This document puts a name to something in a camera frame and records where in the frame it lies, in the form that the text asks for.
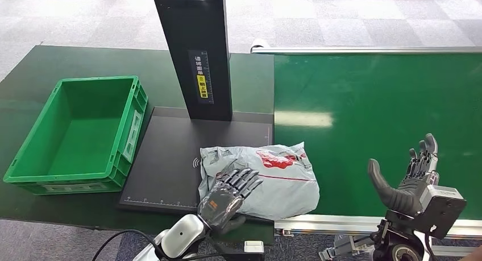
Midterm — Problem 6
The thin aluminium conveyor rail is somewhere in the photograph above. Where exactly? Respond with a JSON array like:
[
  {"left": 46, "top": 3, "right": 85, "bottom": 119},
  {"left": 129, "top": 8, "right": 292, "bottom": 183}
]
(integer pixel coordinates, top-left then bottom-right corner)
[{"left": 250, "top": 43, "right": 482, "bottom": 56}]

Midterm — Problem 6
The black scanner column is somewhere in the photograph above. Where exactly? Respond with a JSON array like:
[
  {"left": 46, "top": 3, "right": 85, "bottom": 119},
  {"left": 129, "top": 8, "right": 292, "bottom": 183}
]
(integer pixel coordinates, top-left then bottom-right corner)
[{"left": 150, "top": 0, "right": 232, "bottom": 122}]

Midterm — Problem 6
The green plastic crate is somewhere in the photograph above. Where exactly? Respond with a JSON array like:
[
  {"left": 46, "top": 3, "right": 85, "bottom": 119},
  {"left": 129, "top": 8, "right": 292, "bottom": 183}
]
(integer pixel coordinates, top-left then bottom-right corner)
[{"left": 3, "top": 76, "right": 148, "bottom": 196}]

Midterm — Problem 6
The green conveyor belt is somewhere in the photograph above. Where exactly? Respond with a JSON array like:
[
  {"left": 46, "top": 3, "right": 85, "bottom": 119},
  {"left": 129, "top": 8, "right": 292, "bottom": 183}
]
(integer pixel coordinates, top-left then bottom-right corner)
[{"left": 273, "top": 53, "right": 482, "bottom": 221}]

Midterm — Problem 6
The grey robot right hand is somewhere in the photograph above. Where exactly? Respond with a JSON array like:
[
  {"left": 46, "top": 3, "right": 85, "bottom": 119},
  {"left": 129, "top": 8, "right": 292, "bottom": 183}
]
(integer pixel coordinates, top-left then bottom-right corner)
[{"left": 368, "top": 133, "right": 441, "bottom": 217}]

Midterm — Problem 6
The grey plastic mailer package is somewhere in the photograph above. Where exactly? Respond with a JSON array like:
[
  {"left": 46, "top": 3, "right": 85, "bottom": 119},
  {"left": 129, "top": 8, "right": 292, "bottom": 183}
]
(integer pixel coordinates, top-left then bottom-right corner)
[{"left": 198, "top": 142, "right": 321, "bottom": 222}]

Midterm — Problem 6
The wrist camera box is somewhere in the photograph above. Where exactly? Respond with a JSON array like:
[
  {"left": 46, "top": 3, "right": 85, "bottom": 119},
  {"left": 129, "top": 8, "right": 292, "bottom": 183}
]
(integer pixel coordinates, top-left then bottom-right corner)
[
  {"left": 222, "top": 241, "right": 265, "bottom": 261},
  {"left": 414, "top": 184, "right": 468, "bottom": 241}
]

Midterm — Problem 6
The black and yellow column label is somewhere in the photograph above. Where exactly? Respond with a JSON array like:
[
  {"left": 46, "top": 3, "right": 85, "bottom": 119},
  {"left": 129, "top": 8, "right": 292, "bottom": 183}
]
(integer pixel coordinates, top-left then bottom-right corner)
[{"left": 188, "top": 50, "right": 215, "bottom": 105}]

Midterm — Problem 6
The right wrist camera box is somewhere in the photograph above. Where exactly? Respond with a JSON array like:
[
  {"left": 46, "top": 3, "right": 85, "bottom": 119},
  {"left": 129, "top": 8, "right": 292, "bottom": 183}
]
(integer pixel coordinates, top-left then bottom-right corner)
[{"left": 414, "top": 184, "right": 468, "bottom": 241}]

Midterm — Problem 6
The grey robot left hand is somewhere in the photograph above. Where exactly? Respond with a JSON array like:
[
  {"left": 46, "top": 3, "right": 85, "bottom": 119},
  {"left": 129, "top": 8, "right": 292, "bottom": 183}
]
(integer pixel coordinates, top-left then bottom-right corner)
[{"left": 197, "top": 167, "right": 264, "bottom": 235}]

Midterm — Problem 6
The aluminium conveyor support bar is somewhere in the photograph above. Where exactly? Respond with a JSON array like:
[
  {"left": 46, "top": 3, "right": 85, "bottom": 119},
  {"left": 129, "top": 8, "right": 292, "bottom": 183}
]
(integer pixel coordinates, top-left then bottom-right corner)
[{"left": 319, "top": 234, "right": 482, "bottom": 261}]

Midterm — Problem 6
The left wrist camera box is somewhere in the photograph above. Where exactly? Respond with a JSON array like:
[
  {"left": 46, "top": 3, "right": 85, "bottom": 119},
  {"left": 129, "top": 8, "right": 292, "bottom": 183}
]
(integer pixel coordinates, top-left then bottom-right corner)
[{"left": 222, "top": 241, "right": 265, "bottom": 261}]

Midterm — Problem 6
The wide aluminium conveyor rail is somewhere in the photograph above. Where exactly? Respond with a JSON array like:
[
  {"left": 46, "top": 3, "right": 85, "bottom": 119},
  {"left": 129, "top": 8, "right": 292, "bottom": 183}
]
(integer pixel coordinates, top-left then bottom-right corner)
[{"left": 273, "top": 213, "right": 482, "bottom": 240}]

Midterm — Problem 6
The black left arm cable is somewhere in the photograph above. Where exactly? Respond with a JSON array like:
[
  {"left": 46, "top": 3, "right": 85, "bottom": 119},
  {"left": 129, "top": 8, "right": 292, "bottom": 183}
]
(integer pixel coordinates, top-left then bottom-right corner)
[{"left": 91, "top": 229, "right": 167, "bottom": 261}]

